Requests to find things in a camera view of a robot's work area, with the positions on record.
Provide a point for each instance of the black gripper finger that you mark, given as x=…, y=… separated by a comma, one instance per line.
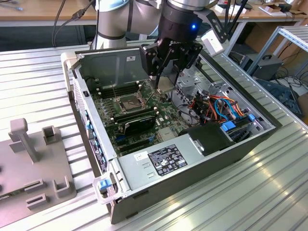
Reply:
x=148, y=57
x=192, y=53

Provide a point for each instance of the silver CPU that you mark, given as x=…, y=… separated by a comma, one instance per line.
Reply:
x=167, y=84

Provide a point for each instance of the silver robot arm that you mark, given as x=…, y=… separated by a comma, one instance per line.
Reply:
x=110, y=24

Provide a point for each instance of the CPU socket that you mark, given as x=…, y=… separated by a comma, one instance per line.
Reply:
x=130, y=104

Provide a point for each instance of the white case sticker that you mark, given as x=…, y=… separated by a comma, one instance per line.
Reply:
x=130, y=58

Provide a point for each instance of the silver drive cage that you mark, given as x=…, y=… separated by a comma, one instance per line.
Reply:
x=190, y=80

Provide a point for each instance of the black RAM slot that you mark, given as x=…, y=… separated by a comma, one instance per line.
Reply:
x=127, y=88
x=127, y=84

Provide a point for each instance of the small white box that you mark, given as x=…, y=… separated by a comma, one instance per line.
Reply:
x=220, y=9

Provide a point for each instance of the green motherboard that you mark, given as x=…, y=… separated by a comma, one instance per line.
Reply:
x=168, y=113

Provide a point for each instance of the installed green RAM stick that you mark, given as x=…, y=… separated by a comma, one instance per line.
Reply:
x=134, y=116

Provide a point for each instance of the black tripod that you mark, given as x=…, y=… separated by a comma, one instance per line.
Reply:
x=238, y=14

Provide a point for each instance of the black graphics card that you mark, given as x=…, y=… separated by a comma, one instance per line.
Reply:
x=140, y=125

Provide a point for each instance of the brown cardboard box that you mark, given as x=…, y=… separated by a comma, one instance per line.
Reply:
x=261, y=36

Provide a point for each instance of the dark equipment case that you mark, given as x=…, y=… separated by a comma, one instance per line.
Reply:
x=268, y=68

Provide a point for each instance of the silver chipset heat sink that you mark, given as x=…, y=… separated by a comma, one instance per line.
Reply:
x=166, y=134

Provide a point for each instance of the hard disk in blue carrier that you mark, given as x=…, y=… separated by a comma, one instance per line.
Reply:
x=228, y=126

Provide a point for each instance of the blue expansion slot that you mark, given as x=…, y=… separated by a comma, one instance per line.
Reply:
x=121, y=138

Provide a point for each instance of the black expansion slot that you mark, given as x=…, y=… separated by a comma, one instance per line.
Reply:
x=134, y=143
x=128, y=151

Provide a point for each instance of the open cardboard box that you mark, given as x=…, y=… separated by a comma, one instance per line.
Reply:
x=268, y=10

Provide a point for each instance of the black plastic shroud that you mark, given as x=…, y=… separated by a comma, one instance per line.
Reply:
x=209, y=140

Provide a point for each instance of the dark blue bag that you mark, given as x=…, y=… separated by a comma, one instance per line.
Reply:
x=276, y=92

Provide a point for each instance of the white barcode label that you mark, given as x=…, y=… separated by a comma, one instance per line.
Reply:
x=141, y=156

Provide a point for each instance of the black power supply label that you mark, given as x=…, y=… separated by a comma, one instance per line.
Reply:
x=167, y=160

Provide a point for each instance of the flat brown cardboard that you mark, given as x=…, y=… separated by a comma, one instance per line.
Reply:
x=300, y=6

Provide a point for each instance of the silver power supply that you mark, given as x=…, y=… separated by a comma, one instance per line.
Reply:
x=134, y=176

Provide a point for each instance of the long wooden desk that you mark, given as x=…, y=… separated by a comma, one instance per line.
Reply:
x=36, y=13

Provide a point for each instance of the open grey PC case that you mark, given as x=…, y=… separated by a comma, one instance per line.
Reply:
x=204, y=178

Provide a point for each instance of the blue plastic latch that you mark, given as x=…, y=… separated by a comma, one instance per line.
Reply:
x=104, y=185

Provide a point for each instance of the grey parts rack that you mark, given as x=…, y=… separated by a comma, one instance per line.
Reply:
x=48, y=166

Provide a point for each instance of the spare green RAM stick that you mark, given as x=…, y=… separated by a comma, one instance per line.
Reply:
x=9, y=195

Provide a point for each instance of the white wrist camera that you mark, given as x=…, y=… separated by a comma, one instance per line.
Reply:
x=214, y=45

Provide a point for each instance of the black camera bracket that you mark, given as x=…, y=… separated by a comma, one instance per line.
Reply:
x=214, y=21

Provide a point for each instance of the aluminium profile frame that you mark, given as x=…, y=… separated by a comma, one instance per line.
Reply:
x=293, y=36

